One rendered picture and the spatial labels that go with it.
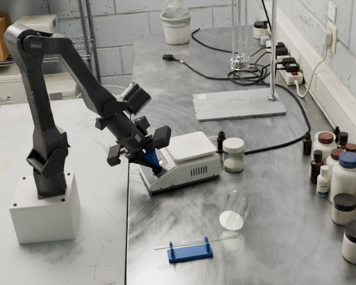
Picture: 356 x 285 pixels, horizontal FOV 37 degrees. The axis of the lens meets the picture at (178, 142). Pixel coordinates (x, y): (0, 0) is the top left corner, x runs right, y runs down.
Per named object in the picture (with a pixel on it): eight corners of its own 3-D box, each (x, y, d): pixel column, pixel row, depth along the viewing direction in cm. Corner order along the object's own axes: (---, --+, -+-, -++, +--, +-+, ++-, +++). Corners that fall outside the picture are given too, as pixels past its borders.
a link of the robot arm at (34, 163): (43, 181, 120) (37, 157, 117) (26, 165, 126) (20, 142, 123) (69, 169, 123) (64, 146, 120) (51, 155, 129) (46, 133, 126)
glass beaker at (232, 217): (229, 237, 126) (237, 214, 133) (249, 226, 123) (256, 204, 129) (209, 216, 125) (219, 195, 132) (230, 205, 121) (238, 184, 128)
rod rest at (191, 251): (169, 263, 118) (167, 250, 116) (166, 253, 120) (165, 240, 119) (213, 256, 118) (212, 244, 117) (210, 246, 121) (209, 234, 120)
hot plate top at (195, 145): (175, 163, 139) (175, 160, 138) (161, 142, 149) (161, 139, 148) (218, 152, 142) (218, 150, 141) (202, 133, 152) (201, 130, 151)
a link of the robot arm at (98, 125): (98, 126, 126) (124, 98, 128) (88, 120, 131) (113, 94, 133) (114, 144, 130) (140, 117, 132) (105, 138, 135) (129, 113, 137)
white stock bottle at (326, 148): (326, 162, 149) (329, 128, 143) (339, 173, 144) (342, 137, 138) (307, 167, 147) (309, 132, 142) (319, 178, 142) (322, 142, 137)
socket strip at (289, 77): (287, 86, 195) (288, 74, 192) (265, 49, 229) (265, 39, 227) (302, 84, 195) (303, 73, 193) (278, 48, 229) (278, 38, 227)
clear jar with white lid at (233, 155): (241, 175, 146) (240, 149, 142) (220, 171, 148) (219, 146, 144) (247, 163, 151) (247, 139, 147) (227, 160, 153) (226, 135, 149)
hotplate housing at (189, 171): (150, 195, 140) (147, 170, 136) (137, 171, 151) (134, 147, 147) (228, 176, 146) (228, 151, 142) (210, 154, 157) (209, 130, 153)
